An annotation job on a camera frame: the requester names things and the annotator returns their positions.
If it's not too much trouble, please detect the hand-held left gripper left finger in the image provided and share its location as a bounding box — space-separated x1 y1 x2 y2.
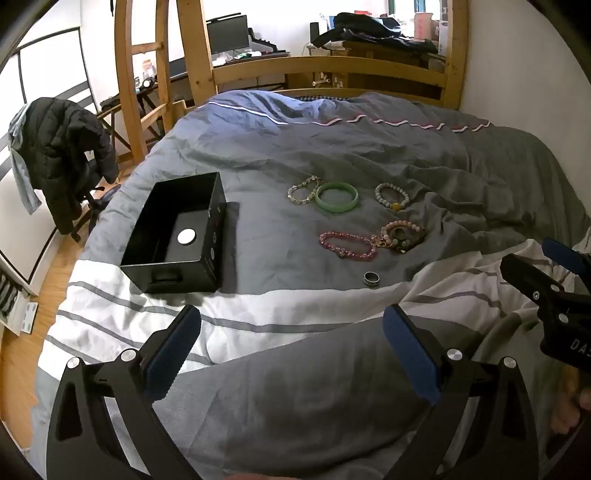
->
46 305 204 480

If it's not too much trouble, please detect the black puffer jacket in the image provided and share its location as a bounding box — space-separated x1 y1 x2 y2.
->
22 97 120 234

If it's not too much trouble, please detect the white shelf unit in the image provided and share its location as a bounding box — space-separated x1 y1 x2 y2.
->
0 272 40 335

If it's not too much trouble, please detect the dark desk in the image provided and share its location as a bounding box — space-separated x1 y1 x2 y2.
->
134 48 291 93

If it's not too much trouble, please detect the grey blue striped duvet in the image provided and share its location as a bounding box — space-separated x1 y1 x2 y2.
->
28 90 591 480

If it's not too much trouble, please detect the black rectangular box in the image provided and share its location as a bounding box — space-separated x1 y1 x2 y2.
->
120 172 228 294

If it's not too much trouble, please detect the clear crystal bead bracelet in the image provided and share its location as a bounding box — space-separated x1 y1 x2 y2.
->
287 175 322 205

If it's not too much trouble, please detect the pale pink bead bracelet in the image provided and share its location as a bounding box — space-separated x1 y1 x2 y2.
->
380 220 426 245

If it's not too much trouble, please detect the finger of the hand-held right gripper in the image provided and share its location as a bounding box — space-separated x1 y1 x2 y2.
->
542 237 591 282
500 253 591 326

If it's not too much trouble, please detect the pink crystal bead bracelet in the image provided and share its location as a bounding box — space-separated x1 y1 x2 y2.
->
319 231 378 260

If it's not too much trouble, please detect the pile of dark clothes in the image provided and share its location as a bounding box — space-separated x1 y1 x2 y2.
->
314 11 439 54

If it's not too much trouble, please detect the light blue shirt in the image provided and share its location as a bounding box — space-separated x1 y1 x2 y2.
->
8 104 42 215

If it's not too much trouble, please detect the black computer monitor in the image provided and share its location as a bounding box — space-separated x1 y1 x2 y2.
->
206 15 250 54

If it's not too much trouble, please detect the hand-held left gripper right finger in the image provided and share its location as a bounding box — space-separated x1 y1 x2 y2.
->
383 302 541 480

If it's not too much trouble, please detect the green jade bangle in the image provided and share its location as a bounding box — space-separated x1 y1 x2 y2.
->
316 182 359 214

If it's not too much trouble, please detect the black office chair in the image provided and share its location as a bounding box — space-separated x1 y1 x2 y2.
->
69 152 122 243

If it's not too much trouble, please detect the wooden bed frame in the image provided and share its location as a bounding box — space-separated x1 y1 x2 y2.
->
99 0 468 160

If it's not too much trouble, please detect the grey bead bracelet amber bead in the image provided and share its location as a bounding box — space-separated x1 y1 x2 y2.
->
374 182 410 212

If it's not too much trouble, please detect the dark green bracelet gold charm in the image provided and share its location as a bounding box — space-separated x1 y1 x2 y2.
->
376 233 419 254

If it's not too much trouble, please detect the person's right hand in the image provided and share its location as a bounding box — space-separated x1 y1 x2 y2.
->
551 369 591 437

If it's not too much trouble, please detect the wooden ladder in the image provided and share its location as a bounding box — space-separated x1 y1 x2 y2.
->
113 0 168 164

